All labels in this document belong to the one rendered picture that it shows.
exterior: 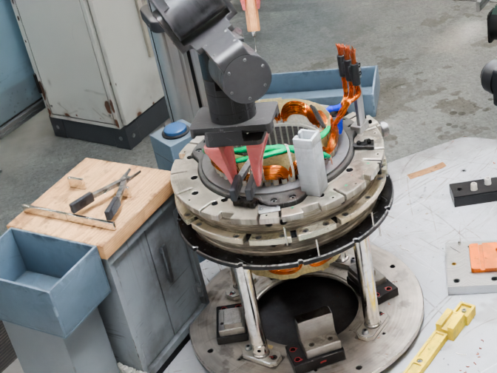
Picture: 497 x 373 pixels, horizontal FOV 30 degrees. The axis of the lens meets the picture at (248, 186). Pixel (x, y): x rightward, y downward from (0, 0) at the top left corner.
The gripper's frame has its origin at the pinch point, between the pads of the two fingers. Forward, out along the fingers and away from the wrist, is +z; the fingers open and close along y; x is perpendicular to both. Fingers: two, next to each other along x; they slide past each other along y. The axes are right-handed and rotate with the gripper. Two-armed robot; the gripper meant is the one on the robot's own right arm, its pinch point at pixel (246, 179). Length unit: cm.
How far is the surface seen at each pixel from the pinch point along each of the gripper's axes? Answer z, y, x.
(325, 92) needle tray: 12, 3, 52
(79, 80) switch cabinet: 73, -124, 223
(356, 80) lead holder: -3.9, 12.8, 19.9
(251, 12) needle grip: -16.4, 0.4, 16.6
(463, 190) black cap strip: 34, 26, 53
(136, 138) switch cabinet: 100, -106, 222
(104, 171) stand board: 9.4, -29.5, 22.6
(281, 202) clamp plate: 7.0, 2.6, 5.7
